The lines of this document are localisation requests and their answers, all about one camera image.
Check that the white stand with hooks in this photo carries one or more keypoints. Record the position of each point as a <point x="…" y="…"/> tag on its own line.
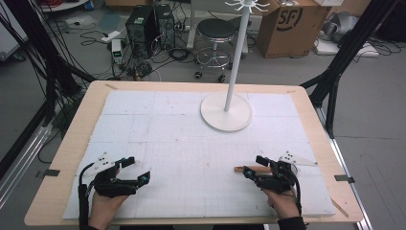
<point x="226" y="115"/>

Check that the brown cardboard box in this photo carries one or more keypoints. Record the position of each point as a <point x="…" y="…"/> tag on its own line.
<point x="287" y="35"/>

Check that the person's left hand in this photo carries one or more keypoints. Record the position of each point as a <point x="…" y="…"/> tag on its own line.
<point x="103" y="209"/>

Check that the brown wooden stick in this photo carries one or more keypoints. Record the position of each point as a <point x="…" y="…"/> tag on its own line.
<point x="238" y="169"/>

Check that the white grid mat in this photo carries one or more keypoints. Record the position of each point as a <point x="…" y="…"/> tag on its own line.
<point x="191" y="179"/>

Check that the aluminium rail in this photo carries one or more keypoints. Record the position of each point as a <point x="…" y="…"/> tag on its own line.
<point x="348" y="172"/>
<point x="22" y="166"/>

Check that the grey device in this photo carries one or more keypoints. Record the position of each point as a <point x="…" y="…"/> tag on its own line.
<point x="340" y="25"/>

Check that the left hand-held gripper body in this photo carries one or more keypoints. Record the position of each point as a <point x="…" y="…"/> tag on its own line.
<point x="110" y="187"/>

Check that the person's right hand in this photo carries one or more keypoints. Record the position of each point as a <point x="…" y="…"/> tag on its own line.
<point x="284" y="204"/>

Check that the black metal frame stand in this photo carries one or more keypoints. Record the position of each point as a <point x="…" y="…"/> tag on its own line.
<point x="344" y="54"/>
<point x="48" y="54"/>

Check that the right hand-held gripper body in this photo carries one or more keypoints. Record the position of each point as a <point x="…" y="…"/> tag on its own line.
<point x="279" y="179"/>

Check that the white power strip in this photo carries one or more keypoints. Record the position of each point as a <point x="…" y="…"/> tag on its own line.
<point x="111" y="36"/>

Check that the black computer tower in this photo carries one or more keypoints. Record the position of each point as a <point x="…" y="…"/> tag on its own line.
<point x="166" y="27"/>
<point x="140" y="32"/>

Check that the white bench power supply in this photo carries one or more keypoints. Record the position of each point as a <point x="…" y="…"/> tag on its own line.
<point x="117" y="49"/>

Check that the black round stool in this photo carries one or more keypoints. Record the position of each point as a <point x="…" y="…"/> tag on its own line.
<point x="216" y="28"/>

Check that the black tape strip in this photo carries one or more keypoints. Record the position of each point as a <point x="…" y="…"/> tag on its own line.
<point x="51" y="172"/>
<point x="344" y="178"/>

